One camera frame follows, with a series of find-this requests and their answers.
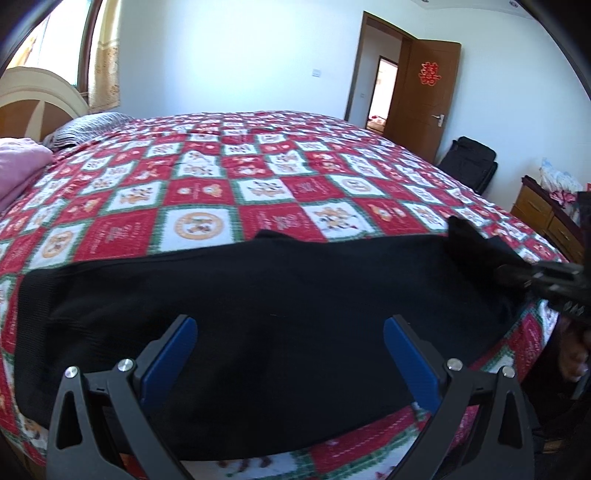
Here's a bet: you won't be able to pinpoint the striped pillow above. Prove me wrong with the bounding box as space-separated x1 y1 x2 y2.
44 112 134 151

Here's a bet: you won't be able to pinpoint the person's right hand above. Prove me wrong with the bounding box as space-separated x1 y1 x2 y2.
556 323 591 384

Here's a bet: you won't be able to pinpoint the wooden cabinet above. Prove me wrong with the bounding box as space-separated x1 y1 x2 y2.
510 175 591 265

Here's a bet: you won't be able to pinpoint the folded pink blanket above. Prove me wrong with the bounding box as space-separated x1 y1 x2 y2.
0 137 54 213

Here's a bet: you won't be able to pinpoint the red paper door decoration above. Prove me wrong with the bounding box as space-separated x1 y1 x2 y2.
418 61 441 86

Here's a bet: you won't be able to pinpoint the brown wooden door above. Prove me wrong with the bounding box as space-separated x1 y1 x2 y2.
383 37 462 165

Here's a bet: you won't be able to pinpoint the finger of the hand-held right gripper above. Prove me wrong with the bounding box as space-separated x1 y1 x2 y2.
494 261 585 289

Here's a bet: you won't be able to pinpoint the red printed patchwork bed cover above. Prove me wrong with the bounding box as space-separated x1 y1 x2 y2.
0 110 573 480

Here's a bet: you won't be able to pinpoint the cream and wood headboard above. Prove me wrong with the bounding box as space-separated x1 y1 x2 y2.
0 67 90 144

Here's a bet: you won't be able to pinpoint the brown door frame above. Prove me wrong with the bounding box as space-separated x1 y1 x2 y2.
344 11 416 134

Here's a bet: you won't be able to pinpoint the window with brown frame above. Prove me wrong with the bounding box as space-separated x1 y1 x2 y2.
46 0 100 94

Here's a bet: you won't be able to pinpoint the black folding chair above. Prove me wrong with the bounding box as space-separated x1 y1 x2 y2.
436 137 499 195

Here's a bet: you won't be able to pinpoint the yellow patterned curtain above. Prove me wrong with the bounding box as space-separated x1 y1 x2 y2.
88 0 122 114

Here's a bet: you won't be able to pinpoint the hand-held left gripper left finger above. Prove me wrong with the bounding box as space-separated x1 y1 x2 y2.
46 315 198 480

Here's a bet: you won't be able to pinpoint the black pants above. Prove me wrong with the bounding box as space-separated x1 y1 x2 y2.
14 216 532 462

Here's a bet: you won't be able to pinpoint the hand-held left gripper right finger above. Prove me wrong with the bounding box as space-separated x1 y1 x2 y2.
384 315 536 480

